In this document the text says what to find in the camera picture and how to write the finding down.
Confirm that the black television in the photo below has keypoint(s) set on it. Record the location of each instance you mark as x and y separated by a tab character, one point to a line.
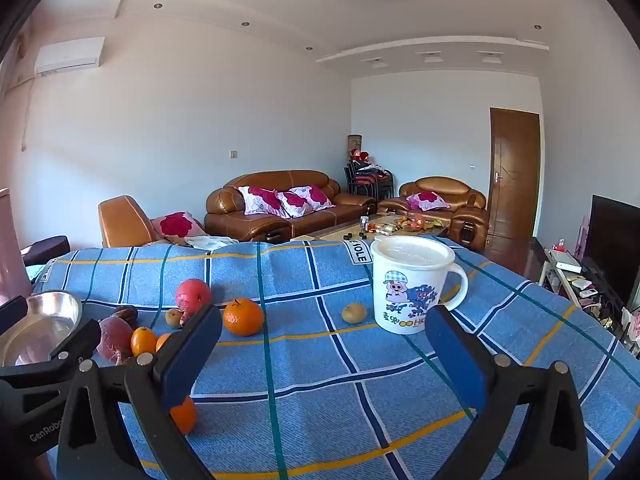
615	240

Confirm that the dark brown wrinkled fruit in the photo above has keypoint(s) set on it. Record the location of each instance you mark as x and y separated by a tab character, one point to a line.
126	314

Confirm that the orange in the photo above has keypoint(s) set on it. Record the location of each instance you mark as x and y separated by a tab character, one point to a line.
185	417
242	316
161	342
143	341

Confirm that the brown leather three-seat sofa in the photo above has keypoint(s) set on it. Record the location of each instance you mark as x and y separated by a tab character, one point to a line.
320	217

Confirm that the white wall air conditioner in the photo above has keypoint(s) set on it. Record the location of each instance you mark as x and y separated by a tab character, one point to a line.
67	55

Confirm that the orange leather armchair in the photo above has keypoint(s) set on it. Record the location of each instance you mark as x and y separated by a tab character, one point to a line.
122	220

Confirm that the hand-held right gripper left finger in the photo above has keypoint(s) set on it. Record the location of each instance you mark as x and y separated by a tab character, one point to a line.
192	355

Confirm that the red floral pillow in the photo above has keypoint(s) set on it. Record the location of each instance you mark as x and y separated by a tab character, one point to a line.
316	194
175	224
427	200
260	200
292	201

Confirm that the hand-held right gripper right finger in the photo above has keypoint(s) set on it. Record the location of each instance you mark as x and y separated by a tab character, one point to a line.
455	355

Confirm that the brown wooden door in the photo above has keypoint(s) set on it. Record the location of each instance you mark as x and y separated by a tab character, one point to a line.
512	170

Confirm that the pile of snacks and fruit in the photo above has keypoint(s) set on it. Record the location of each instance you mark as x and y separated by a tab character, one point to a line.
410	223

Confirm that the brown leather armchair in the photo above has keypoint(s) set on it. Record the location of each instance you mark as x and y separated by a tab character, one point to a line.
470	212

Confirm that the dark red sweet potato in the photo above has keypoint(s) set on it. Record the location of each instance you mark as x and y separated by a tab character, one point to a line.
114	340

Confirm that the pink electric kettle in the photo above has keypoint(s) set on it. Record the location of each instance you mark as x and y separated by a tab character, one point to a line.
12	250

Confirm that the blue plaid cloth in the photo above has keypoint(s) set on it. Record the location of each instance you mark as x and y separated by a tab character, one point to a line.
325	385

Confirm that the white cartoon print mug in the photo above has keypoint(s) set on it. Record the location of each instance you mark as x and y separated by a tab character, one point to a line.
400	270

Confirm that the white cloth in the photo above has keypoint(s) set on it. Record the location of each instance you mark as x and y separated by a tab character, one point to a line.
212	242

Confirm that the dark brown bench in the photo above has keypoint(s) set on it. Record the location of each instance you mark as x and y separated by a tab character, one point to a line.
45	249

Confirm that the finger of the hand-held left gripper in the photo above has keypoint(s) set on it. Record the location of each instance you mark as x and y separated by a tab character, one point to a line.
12	314
75	341

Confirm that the wooden coffee table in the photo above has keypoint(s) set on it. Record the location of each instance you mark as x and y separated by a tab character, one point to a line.
330	232

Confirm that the small brown kiwi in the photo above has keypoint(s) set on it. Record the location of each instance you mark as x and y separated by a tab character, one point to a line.
354	313
174	318

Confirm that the white television stand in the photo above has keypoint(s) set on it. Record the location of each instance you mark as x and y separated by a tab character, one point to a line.
565	272

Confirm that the stainless steel bowl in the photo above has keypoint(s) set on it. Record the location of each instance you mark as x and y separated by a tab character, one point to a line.
45	312

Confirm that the stacked black chairs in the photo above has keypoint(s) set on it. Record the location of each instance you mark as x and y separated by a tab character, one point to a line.
367	182

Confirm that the red plush toy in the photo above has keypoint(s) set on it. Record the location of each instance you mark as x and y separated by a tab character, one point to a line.
357	155

